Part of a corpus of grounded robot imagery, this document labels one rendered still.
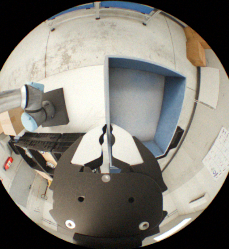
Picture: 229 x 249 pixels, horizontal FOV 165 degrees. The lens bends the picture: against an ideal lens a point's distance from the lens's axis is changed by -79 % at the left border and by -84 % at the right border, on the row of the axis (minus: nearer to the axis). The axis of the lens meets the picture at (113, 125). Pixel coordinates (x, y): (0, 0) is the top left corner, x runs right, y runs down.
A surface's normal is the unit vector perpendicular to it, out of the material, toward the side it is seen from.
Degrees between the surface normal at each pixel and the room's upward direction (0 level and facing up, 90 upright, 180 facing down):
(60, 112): 4
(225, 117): 90
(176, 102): 89
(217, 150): 90
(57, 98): 4
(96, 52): 0
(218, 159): 90
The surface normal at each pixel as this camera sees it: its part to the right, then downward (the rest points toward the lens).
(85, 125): 0.12, 0.48
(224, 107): -0.99, 0.08
